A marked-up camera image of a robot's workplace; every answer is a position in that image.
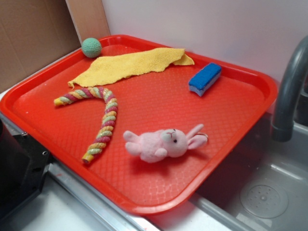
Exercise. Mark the multicolour twisted rope toy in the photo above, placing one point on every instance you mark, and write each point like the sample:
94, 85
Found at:
108, 121

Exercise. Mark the pink plush bunny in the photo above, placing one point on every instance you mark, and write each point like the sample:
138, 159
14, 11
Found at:
153, 147

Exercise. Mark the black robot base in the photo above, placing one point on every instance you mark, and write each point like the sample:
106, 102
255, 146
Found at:
23, 165

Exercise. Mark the grey faucet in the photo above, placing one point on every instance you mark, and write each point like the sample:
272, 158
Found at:
292, 101

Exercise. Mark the yellow cloth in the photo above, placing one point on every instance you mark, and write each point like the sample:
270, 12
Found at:
110, 69

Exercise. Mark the grey sink basin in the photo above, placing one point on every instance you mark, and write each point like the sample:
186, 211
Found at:
262, 185

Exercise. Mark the blue sponge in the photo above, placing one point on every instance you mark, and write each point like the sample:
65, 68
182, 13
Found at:
204, 79

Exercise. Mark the brown cardboard panel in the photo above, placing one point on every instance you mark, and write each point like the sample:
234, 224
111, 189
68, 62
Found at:
35, 33

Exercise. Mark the red plastic tray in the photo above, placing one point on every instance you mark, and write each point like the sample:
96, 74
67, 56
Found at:
150, 102

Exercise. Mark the green rubber ball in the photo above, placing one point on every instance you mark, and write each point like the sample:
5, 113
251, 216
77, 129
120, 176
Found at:
91, 48

